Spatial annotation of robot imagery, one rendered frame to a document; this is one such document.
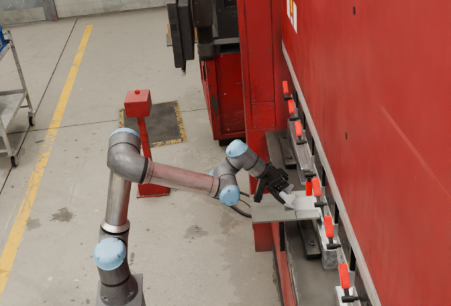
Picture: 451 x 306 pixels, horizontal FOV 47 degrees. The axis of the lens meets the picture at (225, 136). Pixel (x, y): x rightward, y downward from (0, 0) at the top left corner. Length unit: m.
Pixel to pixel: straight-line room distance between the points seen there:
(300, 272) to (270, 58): 1.18
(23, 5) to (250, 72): 6.71
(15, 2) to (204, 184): 7.53
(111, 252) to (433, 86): 1.50
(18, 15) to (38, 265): 6.05
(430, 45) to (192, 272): 2.72
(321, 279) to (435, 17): 1.39
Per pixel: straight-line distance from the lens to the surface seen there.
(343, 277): 1.43
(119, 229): 2.12
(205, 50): 3.29
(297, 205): 2.14
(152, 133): 4.88
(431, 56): 0.79
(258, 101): 2.84
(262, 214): 2.10
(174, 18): 2.80
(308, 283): 2.00
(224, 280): 3.27
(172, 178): 1.84
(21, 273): 3.70
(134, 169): 1.81
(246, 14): 2.66
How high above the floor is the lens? 2.29
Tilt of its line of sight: 29 degrees down
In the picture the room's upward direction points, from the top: 5 degrees counter-clockwise
